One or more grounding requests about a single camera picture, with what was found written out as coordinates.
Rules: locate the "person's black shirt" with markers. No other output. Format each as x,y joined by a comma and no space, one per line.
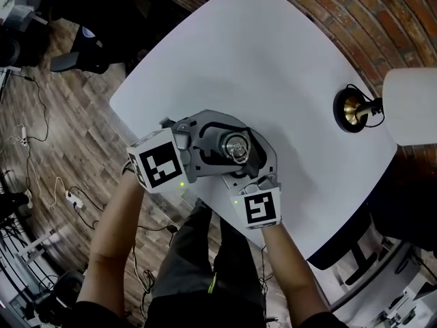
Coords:
102,316

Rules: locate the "person's left forearm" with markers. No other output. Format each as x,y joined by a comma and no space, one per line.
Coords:
109,244

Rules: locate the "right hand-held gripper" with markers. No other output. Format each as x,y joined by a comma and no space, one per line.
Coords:
259,208

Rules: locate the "person's right forearm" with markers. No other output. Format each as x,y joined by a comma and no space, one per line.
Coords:
290,268

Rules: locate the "white shade brass table lamp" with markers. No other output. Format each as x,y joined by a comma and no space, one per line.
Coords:
409,108

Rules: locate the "white power strip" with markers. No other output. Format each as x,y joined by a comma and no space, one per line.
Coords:
73,198
23,137

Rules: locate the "person's grey trousers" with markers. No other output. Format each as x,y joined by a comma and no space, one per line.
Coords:
191,258

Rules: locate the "white round plate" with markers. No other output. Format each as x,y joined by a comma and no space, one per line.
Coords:
89,33

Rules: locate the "wide black office chair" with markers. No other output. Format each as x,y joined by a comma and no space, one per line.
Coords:
409,200

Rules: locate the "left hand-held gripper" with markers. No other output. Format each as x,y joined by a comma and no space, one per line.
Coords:
160,162

